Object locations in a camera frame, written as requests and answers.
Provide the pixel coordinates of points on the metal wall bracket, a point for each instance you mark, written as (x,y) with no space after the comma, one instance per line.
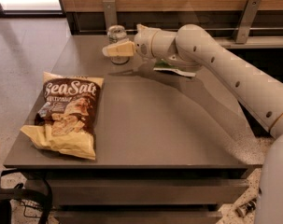
(110,13)
(241,33)

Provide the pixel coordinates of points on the silver green 7up can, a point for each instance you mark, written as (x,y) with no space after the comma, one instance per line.
(115,34)

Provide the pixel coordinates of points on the white power strip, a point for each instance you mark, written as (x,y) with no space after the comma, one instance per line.
(246,208)

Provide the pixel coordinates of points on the grey drawer cabinet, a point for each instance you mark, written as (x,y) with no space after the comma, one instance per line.
(169,149)

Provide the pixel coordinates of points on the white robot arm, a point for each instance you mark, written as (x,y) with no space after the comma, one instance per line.
(259,93)

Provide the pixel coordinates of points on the green Kettle chips bag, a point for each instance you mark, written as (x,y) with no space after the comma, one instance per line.
(162,66)

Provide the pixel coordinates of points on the right metal wall bracket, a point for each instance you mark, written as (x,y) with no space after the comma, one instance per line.
(241,33)

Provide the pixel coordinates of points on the black chair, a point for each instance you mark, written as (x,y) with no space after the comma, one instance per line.
(18,193)

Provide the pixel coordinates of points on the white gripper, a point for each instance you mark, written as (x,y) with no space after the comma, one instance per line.
(143,44)

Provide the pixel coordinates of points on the left metal wall bracket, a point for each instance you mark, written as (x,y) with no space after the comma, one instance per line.
(110,13)

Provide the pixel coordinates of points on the brown Sea Salt chips bag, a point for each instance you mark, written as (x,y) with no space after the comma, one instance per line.
(65,121)

